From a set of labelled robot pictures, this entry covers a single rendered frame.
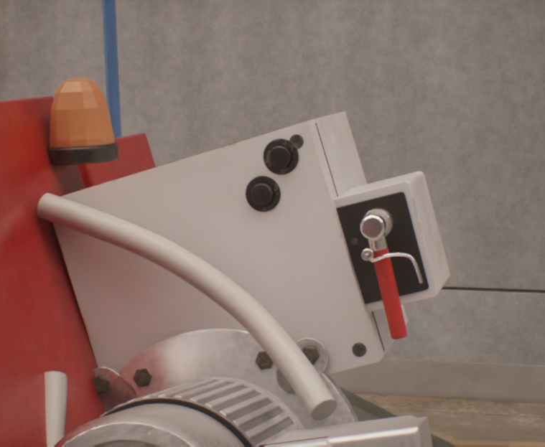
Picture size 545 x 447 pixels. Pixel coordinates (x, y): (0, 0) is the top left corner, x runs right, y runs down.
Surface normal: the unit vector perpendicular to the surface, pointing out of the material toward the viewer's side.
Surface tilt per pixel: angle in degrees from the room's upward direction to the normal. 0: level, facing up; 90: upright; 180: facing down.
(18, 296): 70
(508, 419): 0
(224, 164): 90
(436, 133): 90
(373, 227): 90
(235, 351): 81
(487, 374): 90
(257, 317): 51
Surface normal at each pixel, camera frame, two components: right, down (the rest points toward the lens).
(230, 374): -0.22, -0.03
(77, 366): 0.92, -0.30
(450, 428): 0.00, -0.99
